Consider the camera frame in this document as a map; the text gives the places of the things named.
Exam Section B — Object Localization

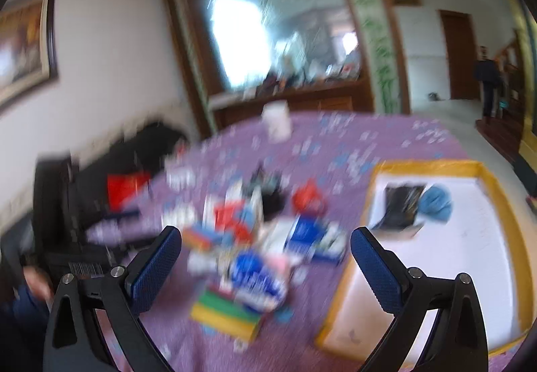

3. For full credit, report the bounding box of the black foil packet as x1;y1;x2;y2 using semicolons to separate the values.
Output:
371;184;426;236

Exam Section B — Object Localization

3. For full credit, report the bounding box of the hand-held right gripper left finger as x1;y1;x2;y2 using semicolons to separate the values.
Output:
43;225;182;372

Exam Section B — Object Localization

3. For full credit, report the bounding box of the painted glass partition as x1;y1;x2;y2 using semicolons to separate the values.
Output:
159;0;409;134

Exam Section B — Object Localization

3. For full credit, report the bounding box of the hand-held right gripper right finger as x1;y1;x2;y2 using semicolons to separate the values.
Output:
350;226;489;372

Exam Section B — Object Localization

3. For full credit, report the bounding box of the purple floral tablecloth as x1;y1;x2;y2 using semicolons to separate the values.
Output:
84;110;521;372

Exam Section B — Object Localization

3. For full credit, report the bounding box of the framed wall picture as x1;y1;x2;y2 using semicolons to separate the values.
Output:
0;0;59;113

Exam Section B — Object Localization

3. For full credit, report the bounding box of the black electronic device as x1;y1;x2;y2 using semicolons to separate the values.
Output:
249;173;290;217

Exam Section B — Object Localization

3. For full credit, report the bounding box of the rainbow cloth pack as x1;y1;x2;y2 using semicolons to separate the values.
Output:
191;286;263;343

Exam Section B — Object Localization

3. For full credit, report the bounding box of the brown wooden door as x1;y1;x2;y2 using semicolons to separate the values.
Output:
438;9;483;100

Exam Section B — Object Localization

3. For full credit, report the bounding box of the blue white plastic bag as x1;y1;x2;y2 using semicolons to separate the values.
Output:
229;252;288;310

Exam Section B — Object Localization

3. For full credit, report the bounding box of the white plastic jar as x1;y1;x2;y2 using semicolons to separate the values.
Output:
261;101;293;142

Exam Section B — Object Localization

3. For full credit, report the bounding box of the blue floral tissue pack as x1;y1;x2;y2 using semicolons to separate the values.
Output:
285;217;347;266

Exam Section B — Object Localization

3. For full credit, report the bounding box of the yellow rimmed white tray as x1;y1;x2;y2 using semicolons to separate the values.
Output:
314;160;527;356

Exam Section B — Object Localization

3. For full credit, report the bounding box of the red plastic bag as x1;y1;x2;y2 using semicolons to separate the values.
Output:
291;181;328;215

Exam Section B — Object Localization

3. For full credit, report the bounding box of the black bag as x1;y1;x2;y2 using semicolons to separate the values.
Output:
80;122;189;222

